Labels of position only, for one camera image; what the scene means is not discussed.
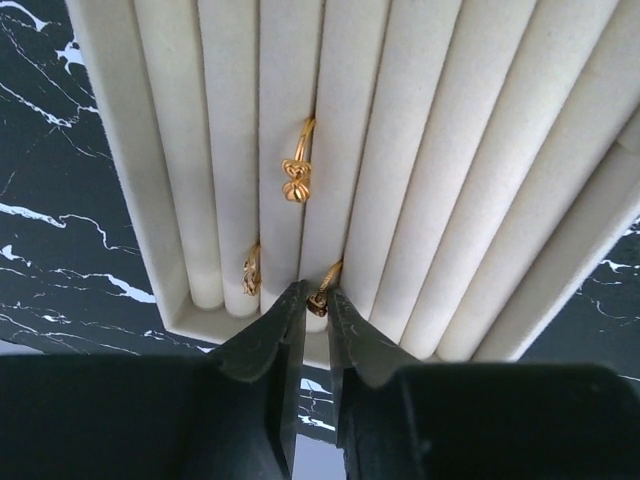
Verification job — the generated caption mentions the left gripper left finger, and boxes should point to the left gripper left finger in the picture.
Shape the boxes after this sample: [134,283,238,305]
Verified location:
[149,280,306,479]

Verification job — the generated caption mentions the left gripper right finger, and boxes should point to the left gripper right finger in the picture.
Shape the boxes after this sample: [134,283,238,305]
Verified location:
[328,289,500,479]

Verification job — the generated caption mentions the small gold ring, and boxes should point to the small gold ring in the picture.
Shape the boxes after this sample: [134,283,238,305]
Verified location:
[305,258,344,319]

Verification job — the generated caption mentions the beige jewelry tray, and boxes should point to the beige jewelry tray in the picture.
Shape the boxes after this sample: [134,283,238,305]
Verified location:
[67,1,639,362]

